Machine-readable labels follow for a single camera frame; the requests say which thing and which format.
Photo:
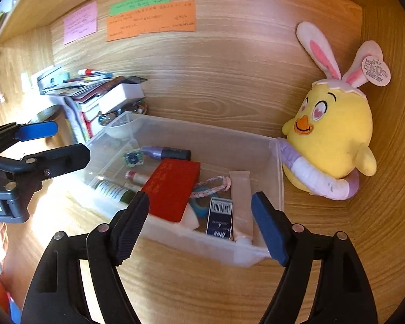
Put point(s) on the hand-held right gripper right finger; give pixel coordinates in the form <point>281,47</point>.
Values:
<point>273,229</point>

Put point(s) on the small dark blue box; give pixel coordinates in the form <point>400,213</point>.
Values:
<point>217,226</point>

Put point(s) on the red white marker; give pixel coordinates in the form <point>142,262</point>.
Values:
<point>87,71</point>

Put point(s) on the yellow chick plush toy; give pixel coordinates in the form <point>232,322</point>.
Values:
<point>337,128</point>

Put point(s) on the clear plastic drawer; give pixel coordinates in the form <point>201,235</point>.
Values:
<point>189,246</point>

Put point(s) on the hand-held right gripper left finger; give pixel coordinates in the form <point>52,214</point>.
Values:
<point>131,229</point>

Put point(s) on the small green patterned packet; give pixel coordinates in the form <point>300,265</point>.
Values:
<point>133,158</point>

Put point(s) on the person's left hand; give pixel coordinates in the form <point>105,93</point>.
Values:
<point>2,239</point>

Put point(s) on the red white carton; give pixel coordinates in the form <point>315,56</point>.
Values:
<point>92,125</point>

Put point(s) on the green sticky note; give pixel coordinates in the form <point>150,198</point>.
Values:
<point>138,1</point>

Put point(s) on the orange sticky note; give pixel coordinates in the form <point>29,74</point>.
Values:
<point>152,22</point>

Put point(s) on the stack of books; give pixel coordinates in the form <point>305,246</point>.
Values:
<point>101,86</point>

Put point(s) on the purple spray bottle black cap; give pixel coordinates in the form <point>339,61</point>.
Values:
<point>155,151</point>

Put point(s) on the pale tube with red end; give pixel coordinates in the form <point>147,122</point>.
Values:
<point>135,176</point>

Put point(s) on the pink sticky note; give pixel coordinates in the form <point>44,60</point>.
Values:
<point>80,22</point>

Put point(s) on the white rectangular box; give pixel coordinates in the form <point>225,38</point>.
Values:
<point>121,98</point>

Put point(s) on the white bowl of beads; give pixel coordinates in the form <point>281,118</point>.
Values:
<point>119,131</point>

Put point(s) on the glass spray bottle green label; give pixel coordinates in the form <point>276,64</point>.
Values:
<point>113,190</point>

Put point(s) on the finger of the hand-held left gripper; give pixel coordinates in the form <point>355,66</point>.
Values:
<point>64,158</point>
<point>37,130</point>

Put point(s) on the blue tape roll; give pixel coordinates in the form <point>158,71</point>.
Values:
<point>199,210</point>

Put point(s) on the red box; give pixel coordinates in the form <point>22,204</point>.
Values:
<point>170,189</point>

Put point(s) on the beige cosmetic tube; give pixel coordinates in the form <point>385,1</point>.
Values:
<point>241,206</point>

